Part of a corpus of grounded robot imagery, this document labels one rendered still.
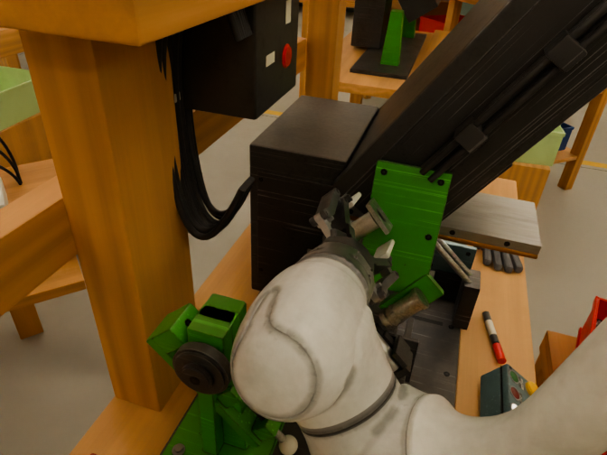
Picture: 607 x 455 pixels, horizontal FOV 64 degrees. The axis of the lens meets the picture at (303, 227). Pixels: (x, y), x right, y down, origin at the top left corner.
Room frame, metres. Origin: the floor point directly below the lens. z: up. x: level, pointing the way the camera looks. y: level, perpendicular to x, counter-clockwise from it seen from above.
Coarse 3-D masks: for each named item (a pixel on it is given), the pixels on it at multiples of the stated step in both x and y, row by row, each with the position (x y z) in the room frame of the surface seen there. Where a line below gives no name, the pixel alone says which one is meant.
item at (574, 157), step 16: (464, 0) 3.70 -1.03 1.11; (432, 16) 4.33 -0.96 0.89; (448, 16) 3.88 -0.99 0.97; (368, 96) 4.82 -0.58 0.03; (592, 112) 3.09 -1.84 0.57; (592, 128) 3.08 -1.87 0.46; (560, 144) 3.15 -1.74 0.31; (576, 144) 3.11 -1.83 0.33; (560, 160) 3.01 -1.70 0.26; (576, 160) 3.07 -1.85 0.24
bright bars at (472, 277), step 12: (444, 252) 0.74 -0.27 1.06; (456, 264) 0.73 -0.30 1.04; (468, 276) 0.74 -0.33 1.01; (480, 276) 0.74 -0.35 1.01; (468, 288) 0.71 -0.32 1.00; (480, 288) 0.71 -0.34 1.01; (456, 300) 0.76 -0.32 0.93; (468, 300) 0.71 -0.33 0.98; (456, 312) 0.71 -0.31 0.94; (468, 312) 0.71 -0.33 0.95; (456, 324) 0.71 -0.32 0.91; (468, 324) 0.70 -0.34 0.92
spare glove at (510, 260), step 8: (488, 256) 0.93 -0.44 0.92; (496, 256) 0.93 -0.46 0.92; (504, 256) 0.94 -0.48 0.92; (512, 256) 0.94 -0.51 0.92; (488, 264) 0.92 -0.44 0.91; (496, 264) 0.91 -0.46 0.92; (504, 264) 0.91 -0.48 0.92; (512, 264) 0.92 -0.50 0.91; (520, 264) 0.91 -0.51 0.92; (520, 272) 0.90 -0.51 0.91
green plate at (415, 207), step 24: (384, 168) 0.67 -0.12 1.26; (408, 168) 0.67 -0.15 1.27; (384, 192) 0.66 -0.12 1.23; (408, 192) 0.66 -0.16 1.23; (432, 192) 0.65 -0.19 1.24; (408, 216) 0.64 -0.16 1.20; (432, 216) 0.64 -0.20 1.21; (384, 240) 0.64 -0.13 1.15; (408, 240) 0.63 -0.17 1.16; (432, 240) 0.62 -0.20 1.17; (408, 264) 0.62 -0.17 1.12
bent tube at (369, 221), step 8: (368, 208) 0.63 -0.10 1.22; (376, 208) 0.64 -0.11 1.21; (368, 216) 0.63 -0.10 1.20; (376, 216) 0.62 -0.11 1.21; (384, 216) 0.65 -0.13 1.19; (352, 224) 0.64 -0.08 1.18; (360, 224) 0.63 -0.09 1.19; (368, 224) 0.62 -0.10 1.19; (376, 224) 0.62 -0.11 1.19; (384, 224) 0.61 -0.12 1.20; (360, 232) 0.62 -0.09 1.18; (368, 232) 0.62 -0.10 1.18; (384, 232) 0.61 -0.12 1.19; (384, 344) 0.56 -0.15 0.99; (392, 360) 0.55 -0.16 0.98; (392, 368) 0.54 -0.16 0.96
